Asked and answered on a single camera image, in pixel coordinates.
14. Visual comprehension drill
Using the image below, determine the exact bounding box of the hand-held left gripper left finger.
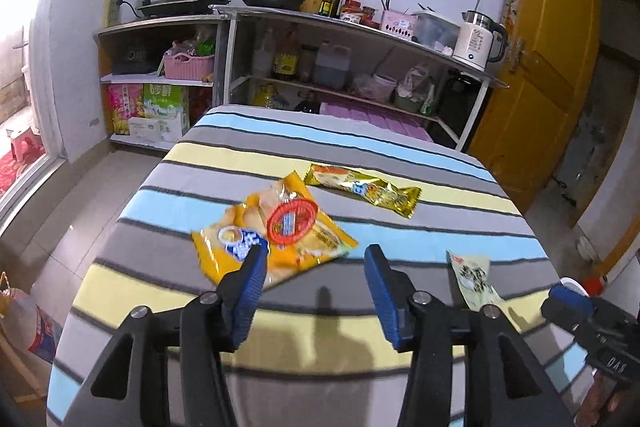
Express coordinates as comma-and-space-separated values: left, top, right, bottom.
60, 244, 271, 427

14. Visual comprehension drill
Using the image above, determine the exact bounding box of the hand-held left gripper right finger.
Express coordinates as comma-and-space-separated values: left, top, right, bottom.
363, 244, 574, 427

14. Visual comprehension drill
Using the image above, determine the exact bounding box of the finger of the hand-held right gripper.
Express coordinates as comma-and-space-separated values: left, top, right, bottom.
541, 285, 596, 333

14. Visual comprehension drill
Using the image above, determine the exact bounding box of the orange snack packet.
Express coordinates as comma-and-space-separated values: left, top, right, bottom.
191, 171, 360, 286

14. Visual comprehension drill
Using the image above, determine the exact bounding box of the pale green snack packet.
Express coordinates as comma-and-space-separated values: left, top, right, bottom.
446, 250, 502, 312

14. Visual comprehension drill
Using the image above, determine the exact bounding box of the golden snack packet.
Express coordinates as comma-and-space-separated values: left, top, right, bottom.
304, 163, 422, 219

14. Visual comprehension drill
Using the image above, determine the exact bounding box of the person's right hand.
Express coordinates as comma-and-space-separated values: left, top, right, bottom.
584, 376, 624, 414

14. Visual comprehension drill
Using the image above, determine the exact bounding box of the striped tablecloth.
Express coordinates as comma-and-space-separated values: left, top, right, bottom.
47, 104, 596, 427

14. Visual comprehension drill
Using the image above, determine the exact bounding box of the pink plastic stool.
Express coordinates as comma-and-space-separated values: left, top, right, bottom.
320, 99, 435, 142

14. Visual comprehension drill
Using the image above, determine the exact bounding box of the white cardboard box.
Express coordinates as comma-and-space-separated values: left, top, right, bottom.
127, 114, 184, 144

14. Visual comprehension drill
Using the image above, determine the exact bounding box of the green bowl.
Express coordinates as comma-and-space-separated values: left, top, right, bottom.
392, 89, 424, 113

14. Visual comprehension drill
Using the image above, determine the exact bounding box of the yellow cooking oil bottle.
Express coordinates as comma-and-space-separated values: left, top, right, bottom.
252, 83, 281, 108

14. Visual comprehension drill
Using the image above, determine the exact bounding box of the green white carton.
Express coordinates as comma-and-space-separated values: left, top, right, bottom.
142, 83, 191, 142

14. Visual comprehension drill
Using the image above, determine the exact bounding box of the pink rimmed white bowl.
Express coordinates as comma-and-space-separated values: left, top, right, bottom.
372, 73, 399, 102

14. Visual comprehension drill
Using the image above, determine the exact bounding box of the printed plastic bag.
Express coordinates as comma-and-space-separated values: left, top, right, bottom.
0, 272, 64, 364

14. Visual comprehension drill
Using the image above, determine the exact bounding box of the yellow wooden door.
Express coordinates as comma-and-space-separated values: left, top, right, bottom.
467, 0, 601, 212

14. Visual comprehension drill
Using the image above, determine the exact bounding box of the white plastic bag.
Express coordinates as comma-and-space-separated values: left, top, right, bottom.
397, 64, 434, 100

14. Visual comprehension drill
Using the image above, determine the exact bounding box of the pink yellow carton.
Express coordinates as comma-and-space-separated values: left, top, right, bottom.
107, 84, 146, 136

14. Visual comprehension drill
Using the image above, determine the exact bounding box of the pink plastic basket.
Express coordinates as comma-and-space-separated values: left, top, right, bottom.
164, 52, 216, 80

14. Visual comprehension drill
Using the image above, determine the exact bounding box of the glass jar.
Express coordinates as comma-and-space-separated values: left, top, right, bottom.
299, 44, 319, 82

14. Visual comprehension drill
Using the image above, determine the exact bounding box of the yellow label oil bottle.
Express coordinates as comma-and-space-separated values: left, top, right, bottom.
271, 32, 301, 82

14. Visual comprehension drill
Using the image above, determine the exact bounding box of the grey plastic jug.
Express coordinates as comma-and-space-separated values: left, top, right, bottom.
312, 41, 353, 90

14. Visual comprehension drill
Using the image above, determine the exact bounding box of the clear plastic bottle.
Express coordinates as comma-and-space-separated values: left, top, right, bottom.
252, 29, 276, 78

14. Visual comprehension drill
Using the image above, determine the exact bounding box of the red floor mat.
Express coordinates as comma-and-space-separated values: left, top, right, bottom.
0, 149, 32, 198

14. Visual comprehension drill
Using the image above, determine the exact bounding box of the small white stool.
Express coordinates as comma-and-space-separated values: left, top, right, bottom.
10, 129, 44, 162

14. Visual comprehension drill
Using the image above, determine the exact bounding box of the clear storage container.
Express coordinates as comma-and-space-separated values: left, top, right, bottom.
411, 11, 462, 54

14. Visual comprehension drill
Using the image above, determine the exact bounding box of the white electric kettle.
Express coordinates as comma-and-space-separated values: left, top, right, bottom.
452, 9, 509, 72

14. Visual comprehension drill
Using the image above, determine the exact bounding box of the pink utensil holder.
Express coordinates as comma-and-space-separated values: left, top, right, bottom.
381, 9, 419, 42

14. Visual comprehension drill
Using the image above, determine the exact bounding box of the long white shelf unit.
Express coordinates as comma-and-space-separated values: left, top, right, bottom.
210, 4, 511, 152

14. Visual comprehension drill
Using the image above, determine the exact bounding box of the low white shelf unit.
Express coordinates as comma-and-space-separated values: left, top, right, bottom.
92, 14, 231, 152

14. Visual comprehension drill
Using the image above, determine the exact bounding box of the black induction cooker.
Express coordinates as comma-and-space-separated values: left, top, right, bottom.
135, 0, 231, 18

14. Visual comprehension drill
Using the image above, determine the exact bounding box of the door handle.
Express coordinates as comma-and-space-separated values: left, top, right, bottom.
507, 38, 531, 76

